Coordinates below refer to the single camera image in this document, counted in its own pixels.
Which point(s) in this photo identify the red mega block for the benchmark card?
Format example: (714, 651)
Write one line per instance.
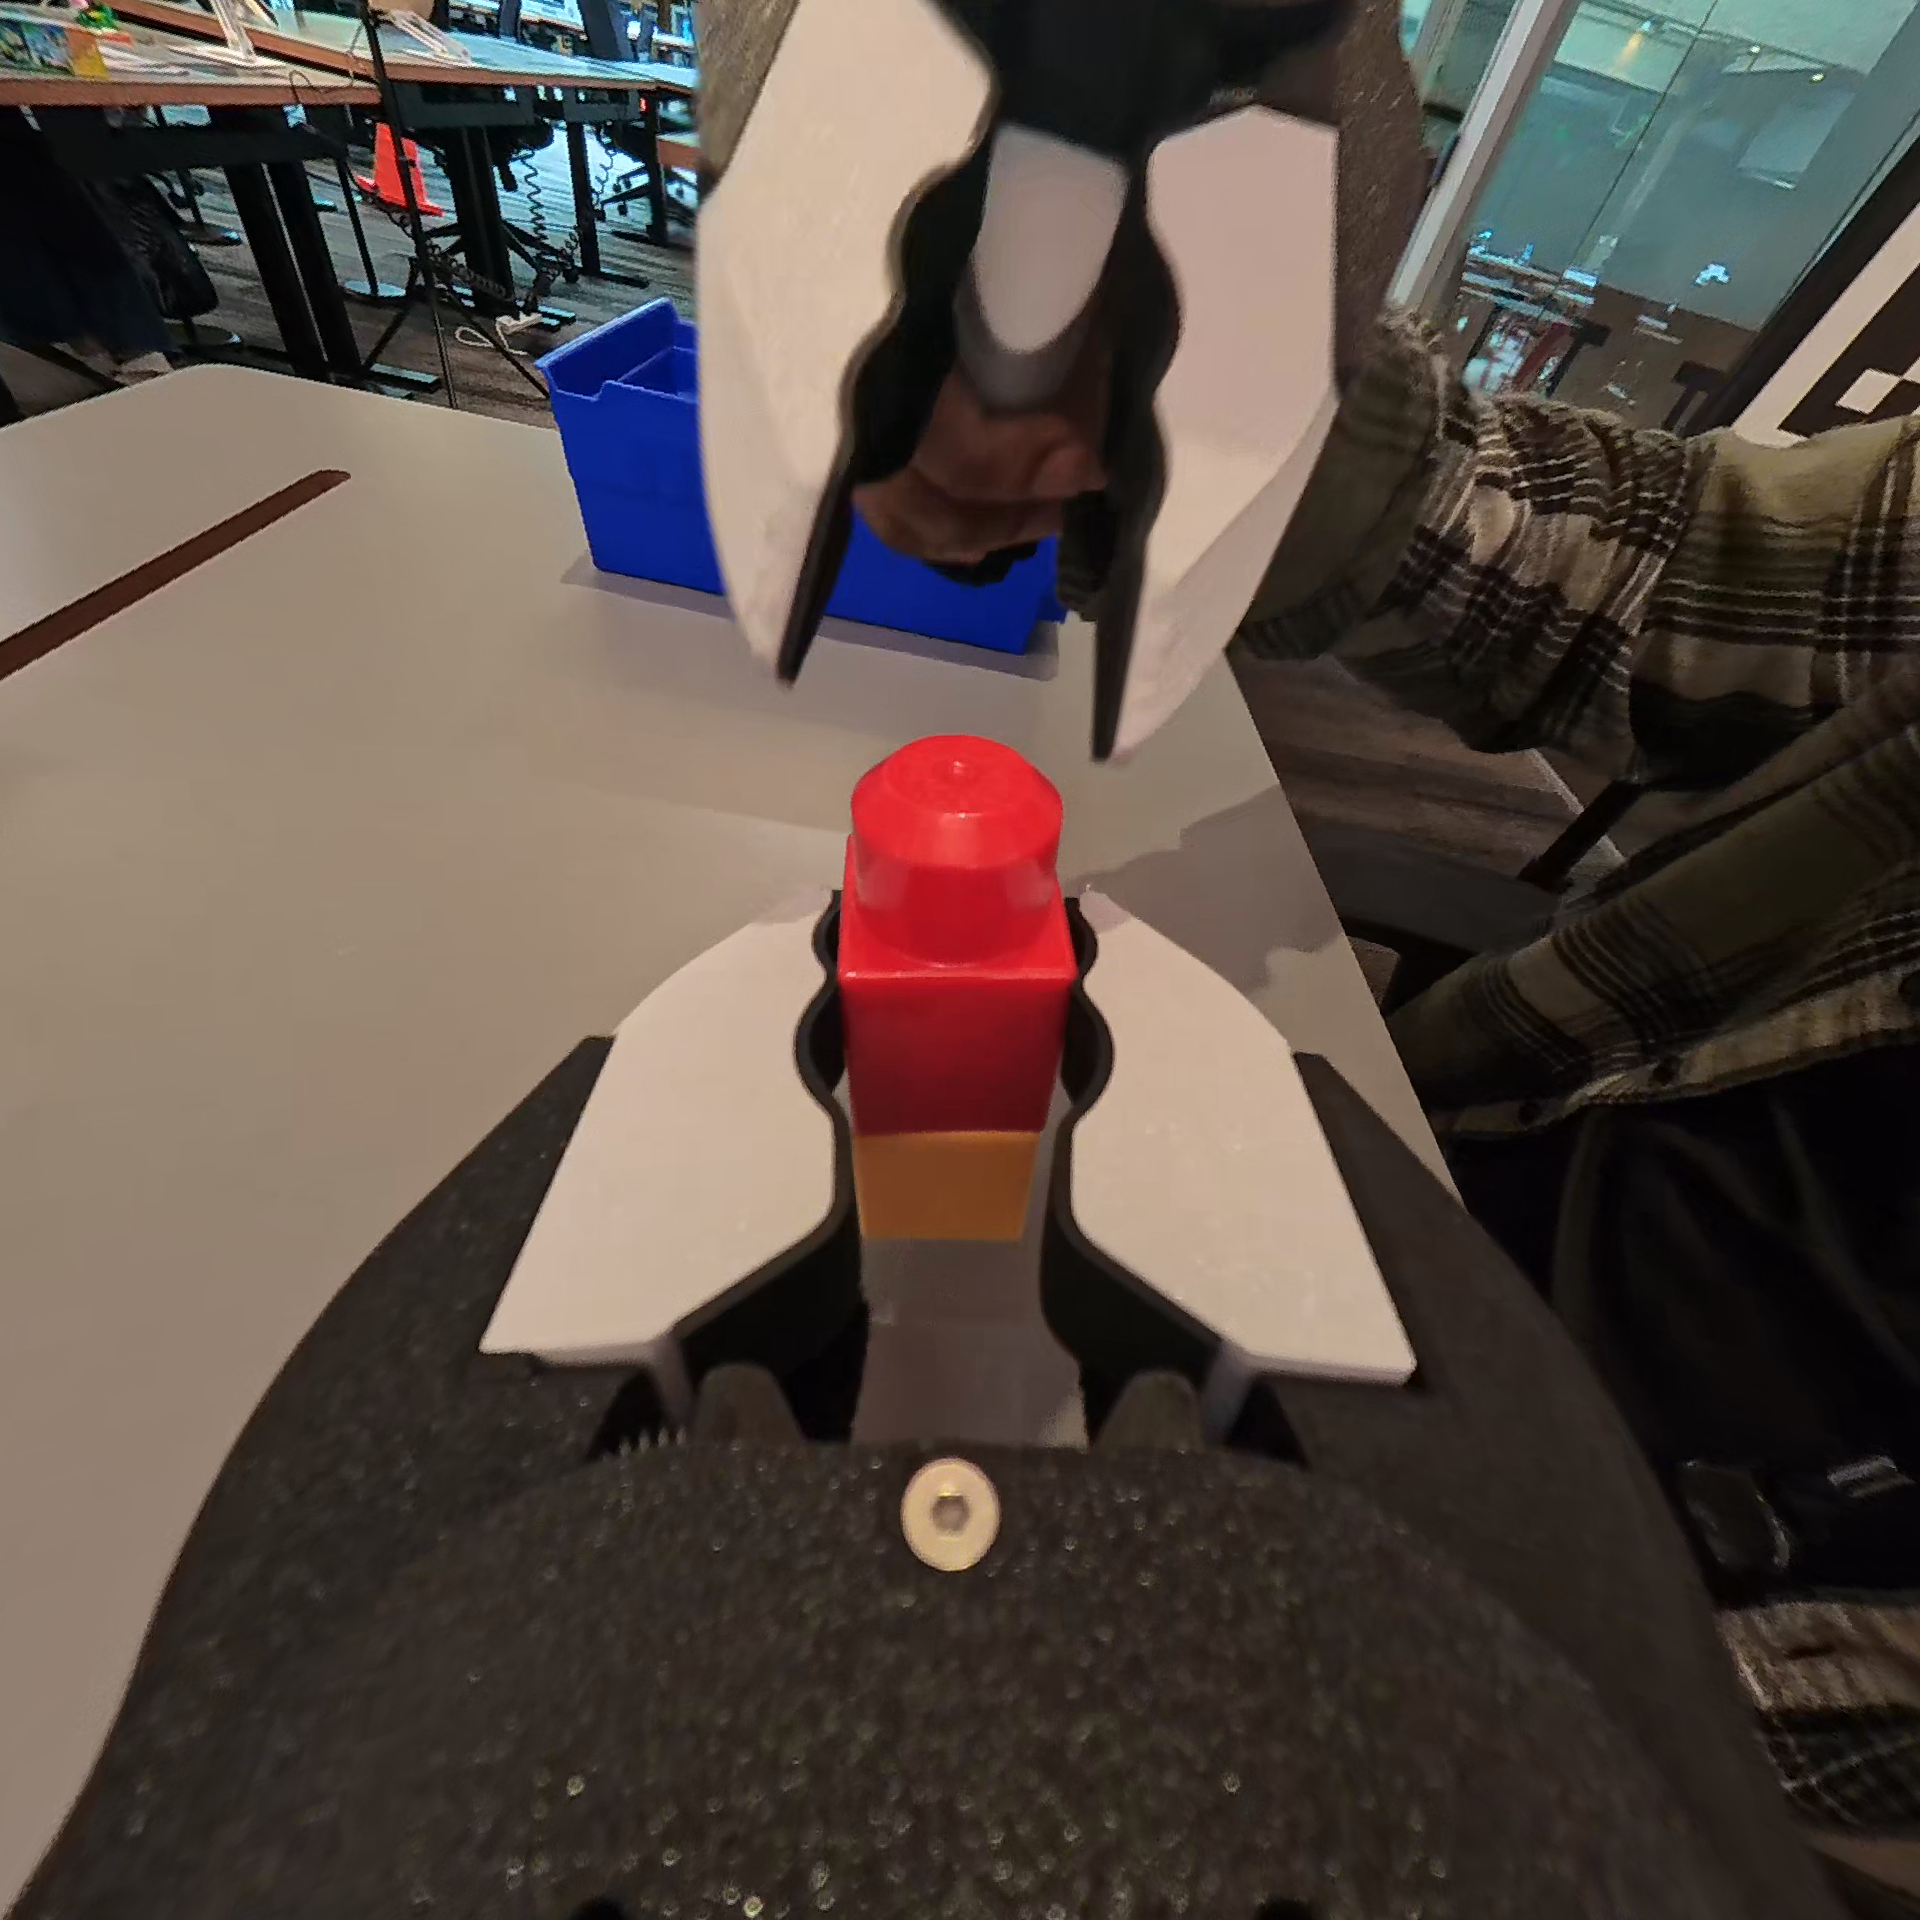
(954, 974)

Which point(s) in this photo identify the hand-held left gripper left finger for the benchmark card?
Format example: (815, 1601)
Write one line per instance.
(690, 1153)

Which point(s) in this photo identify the colourful cardboard box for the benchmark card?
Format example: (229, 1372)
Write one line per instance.
(44, 40)

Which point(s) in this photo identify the wooden top desk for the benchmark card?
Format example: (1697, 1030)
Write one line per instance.
(180, 91)

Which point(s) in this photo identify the blue plastic bin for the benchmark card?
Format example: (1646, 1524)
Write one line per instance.
(635, 481)

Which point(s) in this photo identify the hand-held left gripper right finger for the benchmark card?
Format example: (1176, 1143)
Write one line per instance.
(1226, 1189)

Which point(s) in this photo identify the orange traffic cone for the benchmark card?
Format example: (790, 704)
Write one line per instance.
(396, 170)

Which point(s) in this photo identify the black tripod stand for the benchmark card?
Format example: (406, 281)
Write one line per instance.
(406, 225)

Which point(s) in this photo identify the framed black white sign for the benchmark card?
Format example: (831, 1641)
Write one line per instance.
(1846, 362)

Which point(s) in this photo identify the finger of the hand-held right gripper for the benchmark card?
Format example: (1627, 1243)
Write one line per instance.
(1246, 375)
(815, 295)

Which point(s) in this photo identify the person in plaid shirt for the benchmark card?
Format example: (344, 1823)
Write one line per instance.
(1726, 927)

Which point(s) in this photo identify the person's right hand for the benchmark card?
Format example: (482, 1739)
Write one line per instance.
(989, 481)

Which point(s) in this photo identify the orange mega block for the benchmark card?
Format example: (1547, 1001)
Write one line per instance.
(944, 1189)

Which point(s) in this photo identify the black bag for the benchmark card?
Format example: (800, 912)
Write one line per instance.
(1812, 1516)

